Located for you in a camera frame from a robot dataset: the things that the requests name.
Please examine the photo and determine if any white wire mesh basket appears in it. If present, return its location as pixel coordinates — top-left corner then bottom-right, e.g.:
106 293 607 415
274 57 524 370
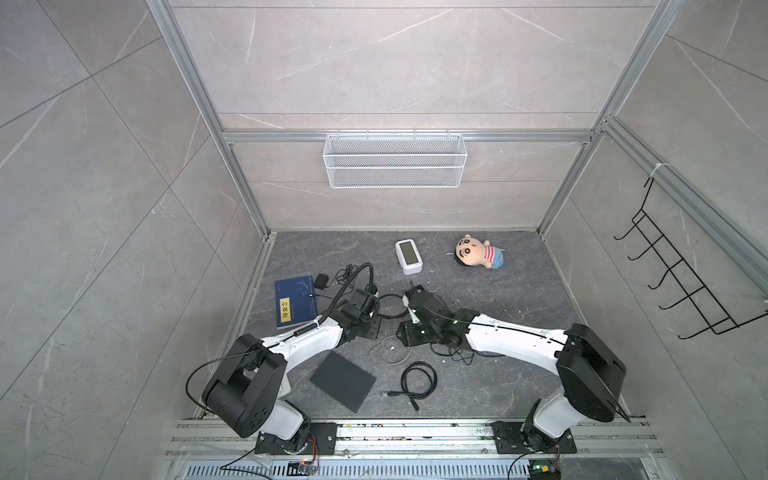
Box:
323 133 468 189

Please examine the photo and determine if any blue booklet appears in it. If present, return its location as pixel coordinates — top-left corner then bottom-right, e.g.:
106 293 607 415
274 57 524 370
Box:
274 275 318 329

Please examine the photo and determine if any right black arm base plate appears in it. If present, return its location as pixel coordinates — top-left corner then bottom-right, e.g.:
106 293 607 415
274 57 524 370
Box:
490 421 577 454

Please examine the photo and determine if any cartoon boy plush doll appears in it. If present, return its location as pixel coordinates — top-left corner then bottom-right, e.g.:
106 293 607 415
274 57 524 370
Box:
453 234 505 269

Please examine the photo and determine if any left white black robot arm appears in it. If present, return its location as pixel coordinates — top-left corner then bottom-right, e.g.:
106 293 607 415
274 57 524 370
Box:
184 262 379 451

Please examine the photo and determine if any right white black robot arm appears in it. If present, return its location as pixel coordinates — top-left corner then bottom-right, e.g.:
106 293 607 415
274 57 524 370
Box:
396 286 629 451

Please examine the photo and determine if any black ribbed network switch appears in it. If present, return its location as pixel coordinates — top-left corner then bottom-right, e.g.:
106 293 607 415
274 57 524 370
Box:
396 321 448 348

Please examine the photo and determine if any aluminium mounting rail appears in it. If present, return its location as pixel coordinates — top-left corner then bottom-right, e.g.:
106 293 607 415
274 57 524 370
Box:
164 418 664 460

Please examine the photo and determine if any black wire hook rack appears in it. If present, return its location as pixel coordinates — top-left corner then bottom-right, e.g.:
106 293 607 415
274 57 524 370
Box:
613 178 767 340

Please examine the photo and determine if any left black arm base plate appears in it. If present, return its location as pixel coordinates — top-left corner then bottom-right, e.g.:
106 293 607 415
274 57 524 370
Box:
255 422 338 455

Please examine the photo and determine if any black adapter with thin cord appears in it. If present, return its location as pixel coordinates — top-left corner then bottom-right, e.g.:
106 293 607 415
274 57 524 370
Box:
313 264 358 299

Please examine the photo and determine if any flat black perforated box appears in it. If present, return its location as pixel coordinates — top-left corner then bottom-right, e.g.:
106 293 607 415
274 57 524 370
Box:
310 352 376 413

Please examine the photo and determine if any thin black power adapter cable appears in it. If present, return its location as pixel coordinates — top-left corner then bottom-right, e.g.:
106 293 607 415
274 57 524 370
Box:
429 341 505 367

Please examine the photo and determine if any grey ethernet cable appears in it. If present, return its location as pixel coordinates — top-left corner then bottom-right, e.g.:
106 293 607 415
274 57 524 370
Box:
368 334 415 367

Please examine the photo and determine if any coiled thick black cable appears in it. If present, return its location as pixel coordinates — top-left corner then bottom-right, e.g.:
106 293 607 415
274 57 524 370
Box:
383 361 439 412

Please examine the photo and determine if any white digital clock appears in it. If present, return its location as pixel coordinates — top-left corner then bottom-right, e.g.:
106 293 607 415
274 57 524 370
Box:
395 239 423 275

